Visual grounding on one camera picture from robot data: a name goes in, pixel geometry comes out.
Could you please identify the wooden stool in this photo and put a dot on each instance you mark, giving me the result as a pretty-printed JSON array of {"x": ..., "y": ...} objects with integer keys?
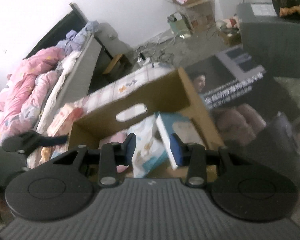
[{"x": 115, "y": 63}]

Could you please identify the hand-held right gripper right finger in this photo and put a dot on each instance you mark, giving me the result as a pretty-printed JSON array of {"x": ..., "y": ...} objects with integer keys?
[{"x": 177, "y": 150}]

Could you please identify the open cardboard box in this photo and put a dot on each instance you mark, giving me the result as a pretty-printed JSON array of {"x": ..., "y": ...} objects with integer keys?
[{"x": 202, "y": 15}]

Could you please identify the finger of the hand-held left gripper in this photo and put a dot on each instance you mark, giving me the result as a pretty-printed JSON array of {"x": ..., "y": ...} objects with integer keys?
[{"x": 53, "y": 140}]

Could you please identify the green box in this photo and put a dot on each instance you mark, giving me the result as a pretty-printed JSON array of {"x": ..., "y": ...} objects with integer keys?
[{"x": 180, "y": 26}]

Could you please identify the purple cloth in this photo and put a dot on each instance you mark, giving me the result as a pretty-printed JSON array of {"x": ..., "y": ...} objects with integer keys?
[{"x": 77, "y": 40}]

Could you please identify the red orange wipes pack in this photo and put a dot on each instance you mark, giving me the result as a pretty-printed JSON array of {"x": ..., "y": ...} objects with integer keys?
[{"x": 62, "y": 120}]

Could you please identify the blue face mask box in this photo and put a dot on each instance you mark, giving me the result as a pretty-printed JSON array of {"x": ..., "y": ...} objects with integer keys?
[{"x": 181, "y": 125}]

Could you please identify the black headboard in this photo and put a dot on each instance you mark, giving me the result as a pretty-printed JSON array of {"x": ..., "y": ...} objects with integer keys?
[{"x": 60, "y": 27}]

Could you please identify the brown cardboard box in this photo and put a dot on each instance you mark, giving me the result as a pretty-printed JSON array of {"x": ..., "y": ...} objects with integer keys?
[{"x": 165, "y": 90}]

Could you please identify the grey bed base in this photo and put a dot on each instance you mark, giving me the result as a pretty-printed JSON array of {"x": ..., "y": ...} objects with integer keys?
[{"x": 86, "y": 65}]

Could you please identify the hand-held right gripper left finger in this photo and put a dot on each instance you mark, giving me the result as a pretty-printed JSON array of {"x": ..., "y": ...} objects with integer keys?
[{"x": 130, "y": 147}]

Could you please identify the white quilted mattress pad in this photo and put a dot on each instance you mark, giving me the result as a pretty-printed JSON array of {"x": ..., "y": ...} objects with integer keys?
[{"x": 62, "y": 80}]

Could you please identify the grey cabinet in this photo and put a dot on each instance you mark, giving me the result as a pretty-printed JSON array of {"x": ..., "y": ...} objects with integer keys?
[{"x": 277, "y": 45}]

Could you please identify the white printed tissue pack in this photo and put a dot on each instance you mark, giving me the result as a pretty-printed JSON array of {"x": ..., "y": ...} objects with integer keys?
[{"x": 145, "y": 151}]

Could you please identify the small plush toy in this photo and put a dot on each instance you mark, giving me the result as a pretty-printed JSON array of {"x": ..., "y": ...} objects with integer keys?
[{"x": 231, "y": 22}]

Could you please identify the pink printed quilt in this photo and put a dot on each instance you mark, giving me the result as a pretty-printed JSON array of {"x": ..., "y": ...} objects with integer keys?
[{"x": 22, "y": 92}]

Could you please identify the dark printed carton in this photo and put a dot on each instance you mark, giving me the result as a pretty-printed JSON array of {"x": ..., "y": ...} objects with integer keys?
[{"x": 240, "y": 80}]

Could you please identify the white power strip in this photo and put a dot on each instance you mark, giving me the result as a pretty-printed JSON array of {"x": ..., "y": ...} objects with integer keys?
[{"x": 143, "y": 60}]

